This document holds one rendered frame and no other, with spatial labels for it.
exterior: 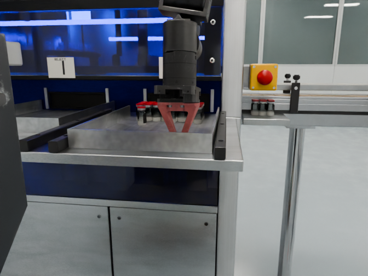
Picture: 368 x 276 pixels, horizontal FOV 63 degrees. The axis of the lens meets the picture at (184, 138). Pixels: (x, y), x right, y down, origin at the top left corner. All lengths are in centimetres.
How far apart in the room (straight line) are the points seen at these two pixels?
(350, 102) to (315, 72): 463
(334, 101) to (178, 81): 64
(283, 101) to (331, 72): 476
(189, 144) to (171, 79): 11
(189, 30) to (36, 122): 40
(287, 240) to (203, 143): 76
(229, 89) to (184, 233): 48
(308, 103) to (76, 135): 70
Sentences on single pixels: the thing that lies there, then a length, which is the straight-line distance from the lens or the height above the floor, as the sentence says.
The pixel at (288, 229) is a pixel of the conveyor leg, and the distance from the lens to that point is 118.
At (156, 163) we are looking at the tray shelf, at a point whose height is 87.
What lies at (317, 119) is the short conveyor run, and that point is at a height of 86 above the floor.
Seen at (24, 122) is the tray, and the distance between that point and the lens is 75.
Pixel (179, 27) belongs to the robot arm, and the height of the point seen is 108.
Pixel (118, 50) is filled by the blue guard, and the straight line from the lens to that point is 92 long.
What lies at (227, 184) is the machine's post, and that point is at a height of 68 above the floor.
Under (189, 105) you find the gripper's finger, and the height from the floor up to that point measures 96.
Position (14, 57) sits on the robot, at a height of 103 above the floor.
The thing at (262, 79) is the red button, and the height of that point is 99.
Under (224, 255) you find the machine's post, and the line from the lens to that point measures 104.
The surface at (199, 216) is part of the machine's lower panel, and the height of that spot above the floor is 57.
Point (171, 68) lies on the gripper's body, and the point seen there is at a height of 102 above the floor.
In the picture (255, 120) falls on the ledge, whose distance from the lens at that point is 88.
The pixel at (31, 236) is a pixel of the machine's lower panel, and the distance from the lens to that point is 123.
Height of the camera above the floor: 102
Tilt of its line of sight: 13 degrees down
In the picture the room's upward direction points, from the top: straight up
